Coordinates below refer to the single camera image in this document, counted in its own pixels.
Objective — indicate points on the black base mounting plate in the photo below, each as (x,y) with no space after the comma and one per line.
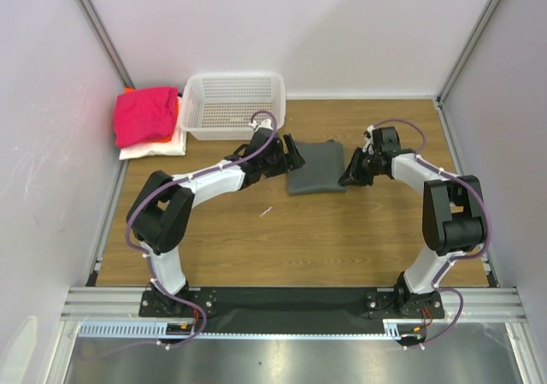
(308,309)

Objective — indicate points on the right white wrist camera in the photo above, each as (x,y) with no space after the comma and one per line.
(368,147)

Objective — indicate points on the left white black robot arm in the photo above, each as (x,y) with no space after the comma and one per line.
(158,219)

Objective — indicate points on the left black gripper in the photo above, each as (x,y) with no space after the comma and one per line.
(287,162)

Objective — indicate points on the white perforated plastic basket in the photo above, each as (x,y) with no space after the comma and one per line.
(221,106)

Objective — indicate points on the white folded t shirt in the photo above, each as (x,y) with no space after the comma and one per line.
(175,147)

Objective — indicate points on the right aluminium frame post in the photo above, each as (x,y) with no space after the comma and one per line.
(471,43)

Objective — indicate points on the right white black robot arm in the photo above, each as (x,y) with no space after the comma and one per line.
(454,221)

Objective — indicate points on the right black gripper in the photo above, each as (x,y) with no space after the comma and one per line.
(361,167)

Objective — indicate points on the left aluminium frame post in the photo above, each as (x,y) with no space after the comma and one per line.
(101,33)

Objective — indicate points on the grey t shirt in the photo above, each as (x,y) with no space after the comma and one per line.
(324,166)

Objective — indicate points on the pink folded t shirt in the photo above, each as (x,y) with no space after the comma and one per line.
(145,114)

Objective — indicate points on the aluminium front rail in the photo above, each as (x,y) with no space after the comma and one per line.
(480,304)

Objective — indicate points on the aluminium frame post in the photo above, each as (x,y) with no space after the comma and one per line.
(471,43)
(101,33)

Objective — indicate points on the orange folded t shirt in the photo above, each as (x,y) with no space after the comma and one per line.
(173,121)

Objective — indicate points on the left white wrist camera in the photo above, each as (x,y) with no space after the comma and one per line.
(263,124)

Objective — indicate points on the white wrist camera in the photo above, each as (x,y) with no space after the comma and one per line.
(368,147)
(263,124)

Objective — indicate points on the white slotted cable duct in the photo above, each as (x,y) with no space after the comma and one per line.
(174,331)

